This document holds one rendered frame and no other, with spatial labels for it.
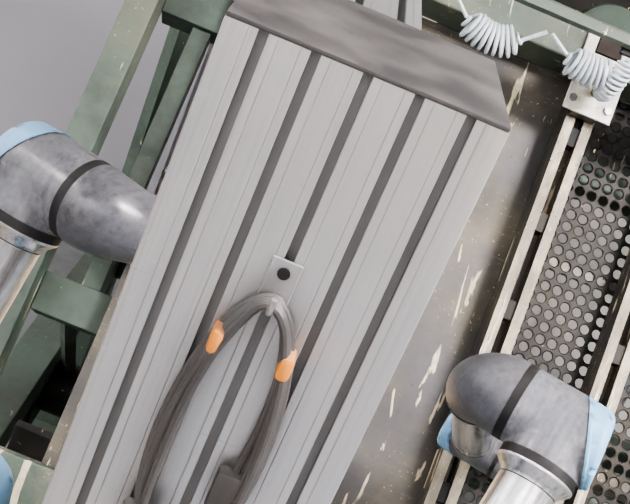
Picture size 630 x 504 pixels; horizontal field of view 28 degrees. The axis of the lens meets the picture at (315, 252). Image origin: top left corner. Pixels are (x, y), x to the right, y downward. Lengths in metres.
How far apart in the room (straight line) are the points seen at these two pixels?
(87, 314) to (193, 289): 1.37
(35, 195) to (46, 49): 3.73
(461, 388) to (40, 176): 0.65
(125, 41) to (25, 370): 0.79
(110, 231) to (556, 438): 0.65
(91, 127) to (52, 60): 2.92
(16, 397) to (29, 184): 1.16
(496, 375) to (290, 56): 0.84
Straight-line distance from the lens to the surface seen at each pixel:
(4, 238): 1.67
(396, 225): 1.05
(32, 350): 2.92
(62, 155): 1.63
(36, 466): 2.36
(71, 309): 2.46
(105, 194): 1.59
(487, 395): 1.75
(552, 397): 1.74
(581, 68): 2.47
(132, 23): 2.49
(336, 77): 1.01
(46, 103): 5.40
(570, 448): 1.73
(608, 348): 2.49
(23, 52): 5.38
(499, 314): 2.43
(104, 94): 2.45
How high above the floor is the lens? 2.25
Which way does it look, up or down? 21 degrees down
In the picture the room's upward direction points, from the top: 24 degrees clockwise
